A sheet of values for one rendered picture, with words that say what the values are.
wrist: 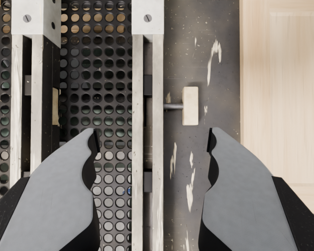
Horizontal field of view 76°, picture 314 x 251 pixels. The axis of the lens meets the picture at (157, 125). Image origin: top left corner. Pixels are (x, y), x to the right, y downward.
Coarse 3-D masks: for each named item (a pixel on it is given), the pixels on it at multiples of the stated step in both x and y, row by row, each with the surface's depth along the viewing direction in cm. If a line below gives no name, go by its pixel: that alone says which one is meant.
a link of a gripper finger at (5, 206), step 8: (16, 184) 8; (24, 184) 8; (8, 192) 7; (16, 192) 7; (0, 200) 7; (8, 200) 7; (16, 200) 7; (0, 208) 7; (8, 208) 7; (0, 216) 7; (8, 216) 7; (0, 224) 6; (0, 232) 6
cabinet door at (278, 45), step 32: (256, 0) 43; (288, 0) 43; (256, 32) 43; (288, 32) 44; (256, 64) 43; (288, 64) 43; (256, 96) 43; (288, 96) 43; (256, 128) 43; (288, 128) 43; (288, 160) 43
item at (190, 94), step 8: (184, 88) 42; (192, 88) 42; (184, 96) 42; (192, 96) 42; (184, 104) 42; (192, 104) 42; (184, 112) 42; (192, 112) 42; (184, 120) 42; (192, 120) 42
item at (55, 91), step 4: (56, 92) 44; (56, 96) 44; (56, 100) 44; (56, 104) 44; (52, 108) 42; (56, 108) 44; (52, 112) 42; (56, 112) 44; (52, 116) 42; (56, 116) 44; (52, 120) 42; (56, 120) 44; (52, 124) 42; (56, 124) 44
